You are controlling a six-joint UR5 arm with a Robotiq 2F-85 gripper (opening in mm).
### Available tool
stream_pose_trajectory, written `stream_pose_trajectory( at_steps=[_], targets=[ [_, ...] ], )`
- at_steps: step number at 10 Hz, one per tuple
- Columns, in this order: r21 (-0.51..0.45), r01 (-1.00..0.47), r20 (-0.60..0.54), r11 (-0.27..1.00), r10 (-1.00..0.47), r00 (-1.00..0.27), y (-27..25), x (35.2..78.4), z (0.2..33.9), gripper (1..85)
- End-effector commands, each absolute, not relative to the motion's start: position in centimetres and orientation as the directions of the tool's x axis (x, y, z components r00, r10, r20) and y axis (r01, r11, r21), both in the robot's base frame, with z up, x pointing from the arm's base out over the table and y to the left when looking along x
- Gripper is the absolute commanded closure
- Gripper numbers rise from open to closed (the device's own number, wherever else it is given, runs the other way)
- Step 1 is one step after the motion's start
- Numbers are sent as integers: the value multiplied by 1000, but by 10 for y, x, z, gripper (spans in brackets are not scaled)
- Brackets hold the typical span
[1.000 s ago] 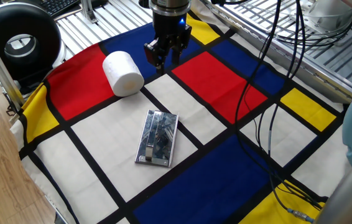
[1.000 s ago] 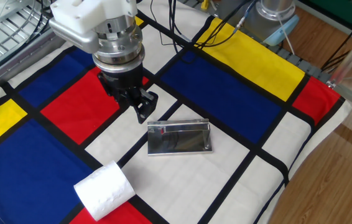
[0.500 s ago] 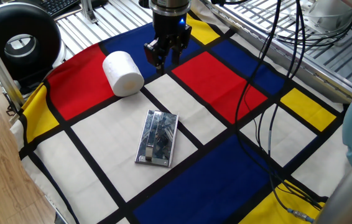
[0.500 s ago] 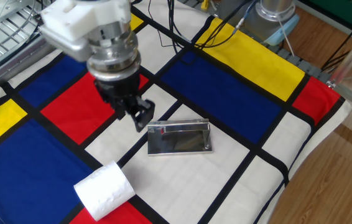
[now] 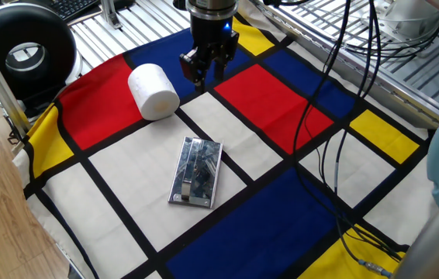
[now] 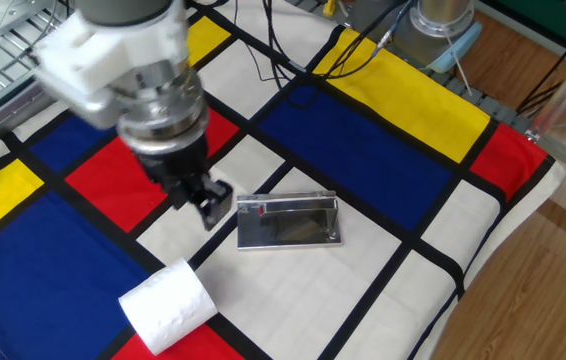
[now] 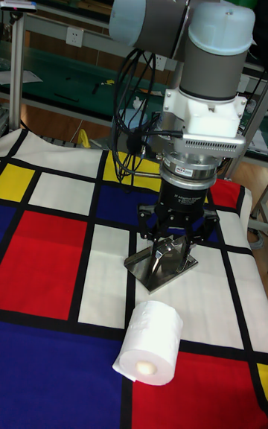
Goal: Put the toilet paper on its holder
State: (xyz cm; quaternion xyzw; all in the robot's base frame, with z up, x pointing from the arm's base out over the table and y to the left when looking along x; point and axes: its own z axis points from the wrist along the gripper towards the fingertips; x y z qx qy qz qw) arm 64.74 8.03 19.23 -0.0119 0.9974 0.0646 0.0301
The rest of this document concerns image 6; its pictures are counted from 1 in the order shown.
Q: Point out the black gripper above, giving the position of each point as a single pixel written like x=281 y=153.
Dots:
x=175 y=167

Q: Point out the white toilet paper roll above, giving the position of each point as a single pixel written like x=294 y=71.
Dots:
x=168 y=305

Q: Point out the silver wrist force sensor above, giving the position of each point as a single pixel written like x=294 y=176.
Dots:
x=163 y=110

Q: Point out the colour block grid tablecloth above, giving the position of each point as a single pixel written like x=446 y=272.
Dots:
x=353 y=155

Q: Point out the yellow plastic clamp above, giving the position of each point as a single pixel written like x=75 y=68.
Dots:
x=330 y=7

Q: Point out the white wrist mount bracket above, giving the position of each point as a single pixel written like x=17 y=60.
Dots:
x=93 y=55

